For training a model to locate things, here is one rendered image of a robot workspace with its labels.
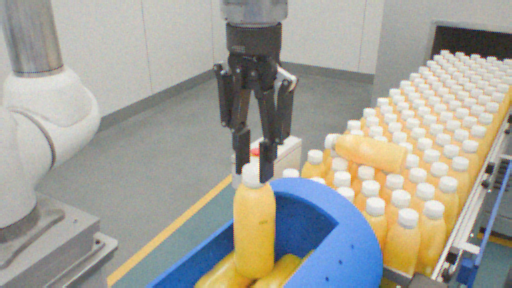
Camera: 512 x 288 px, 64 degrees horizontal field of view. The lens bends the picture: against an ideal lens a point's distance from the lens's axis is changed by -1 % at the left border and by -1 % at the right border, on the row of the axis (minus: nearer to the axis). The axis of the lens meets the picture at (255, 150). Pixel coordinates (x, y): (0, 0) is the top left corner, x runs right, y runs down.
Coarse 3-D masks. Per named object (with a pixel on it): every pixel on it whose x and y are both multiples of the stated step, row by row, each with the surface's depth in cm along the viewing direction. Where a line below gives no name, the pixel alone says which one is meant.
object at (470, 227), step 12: (504, 144) 160; (492, 156) 151; (492, 180) 149; (480, 192) 130; (480, 204) 124; (468, 216) 118; (480, 216) 211; (468, 228) 114; (456, 240) 109; (468, 240) 118; (468, 252) 222; (444, 264) 101; (456, 264) 101
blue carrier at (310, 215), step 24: (288, 192) 69; (312, 192) 69; (336, 192) 70; (288, 216) 79; (312, 216) 75; (336, 216) 66; (360, 216) 68; (216, 240) 76; (288, 240) 81; (312, 240) 77; (336, 240) 62; (360, 240) 66; (192, 264) 72; (312, 264) 57; (336, 264) 60; (360, 264) 64
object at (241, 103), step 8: (240, 72) 56; (240, 80) 57; (240, 88) 58; (240, 96) 59; (248, 96) 61; (240, 104) 60; (248, 104) 62; (232, 112) 61; (240, 112) 61; (232, 120) 62; (240, 120) 62; (232, 128) 62
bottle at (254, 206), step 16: (240, 192) 65; (256, 192) 64; (272, 192) 66; (240, 208) 65; (256, 208) 64; (272, 208) 66; (240, 224) 66; (256, 224) 65; (272, 224) 67; (240, 240) 68; (256, 240) 67; (272, 240) 69; (240, 256) 69; (256, 256) 68; (272, 256) 71; (240, 272) 71; (256, 272) 70
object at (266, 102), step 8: (256, 72) 55; (256, 80) 55; (256, 88) 56; (272, 88) 58; (256, 96) 57; (264, 96) 57; (272, 96) 58; (264, 104) 57; (272, 104) 58; (264, 112) 57; (272, 112) 59; (264, 120) 58; (272, 120) 59; (264, 128) 59; (272, 128) 59; (264, 136) 59; (264, 144) 59
